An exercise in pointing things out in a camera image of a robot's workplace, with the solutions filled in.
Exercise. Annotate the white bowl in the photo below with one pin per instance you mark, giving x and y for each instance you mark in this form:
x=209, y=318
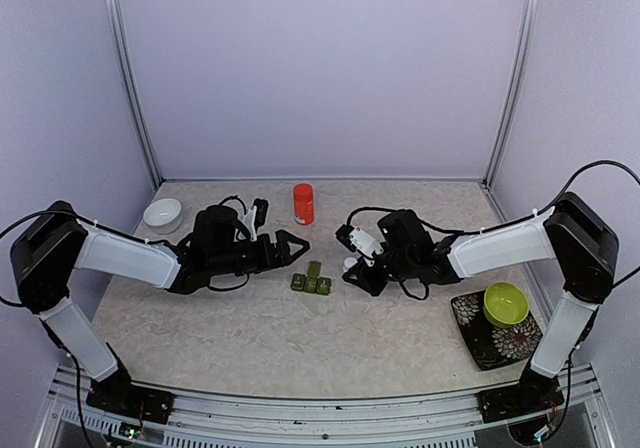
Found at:
x=163, y=216

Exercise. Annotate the aluminium frame post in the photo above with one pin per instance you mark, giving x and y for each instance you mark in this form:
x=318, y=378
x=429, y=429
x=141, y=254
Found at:
x=118, y=33
x=516, y=79

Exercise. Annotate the black floral square plate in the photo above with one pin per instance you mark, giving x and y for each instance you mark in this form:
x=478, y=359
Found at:
x=492, y=347

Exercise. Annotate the white pill bottle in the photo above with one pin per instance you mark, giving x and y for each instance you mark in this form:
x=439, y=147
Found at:
x=349, y=263

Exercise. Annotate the aluminium front rail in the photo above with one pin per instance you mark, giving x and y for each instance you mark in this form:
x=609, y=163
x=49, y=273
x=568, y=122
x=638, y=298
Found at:
x=206, y=419

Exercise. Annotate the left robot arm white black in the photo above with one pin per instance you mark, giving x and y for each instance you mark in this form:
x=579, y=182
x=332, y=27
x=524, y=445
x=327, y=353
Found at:
x=59, y=241

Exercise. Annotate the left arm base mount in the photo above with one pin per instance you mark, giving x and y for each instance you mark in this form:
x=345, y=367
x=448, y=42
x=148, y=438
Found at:
x=132, y=401

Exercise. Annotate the right aluminium frame post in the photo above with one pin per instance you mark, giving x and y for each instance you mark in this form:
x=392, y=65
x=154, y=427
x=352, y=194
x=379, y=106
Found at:
x=516, y=79

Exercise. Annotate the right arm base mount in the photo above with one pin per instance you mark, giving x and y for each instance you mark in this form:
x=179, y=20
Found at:
x=514, y=401

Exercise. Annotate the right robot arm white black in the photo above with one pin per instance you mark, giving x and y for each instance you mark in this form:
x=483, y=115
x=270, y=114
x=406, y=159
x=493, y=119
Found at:
x=568, y=232

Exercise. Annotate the left aluminium frame post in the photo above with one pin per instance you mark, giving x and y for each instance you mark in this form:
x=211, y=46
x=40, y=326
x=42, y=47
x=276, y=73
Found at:
x=118, y=33

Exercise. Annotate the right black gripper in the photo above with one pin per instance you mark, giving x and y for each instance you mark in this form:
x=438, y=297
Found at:
x=366, y=281

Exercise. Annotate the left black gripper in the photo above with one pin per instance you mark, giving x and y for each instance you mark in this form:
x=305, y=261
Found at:
x=283, y=258

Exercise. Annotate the green weekly pill organizer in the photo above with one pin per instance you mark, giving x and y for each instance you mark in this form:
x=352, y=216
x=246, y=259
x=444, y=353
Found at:
x=312, y=282

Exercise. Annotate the red pill bottle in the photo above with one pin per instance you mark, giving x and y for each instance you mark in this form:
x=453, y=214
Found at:
x=303, y=199

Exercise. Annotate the lime green bowl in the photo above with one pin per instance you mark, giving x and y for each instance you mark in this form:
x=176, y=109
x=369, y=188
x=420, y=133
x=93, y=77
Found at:
x=505, y=305

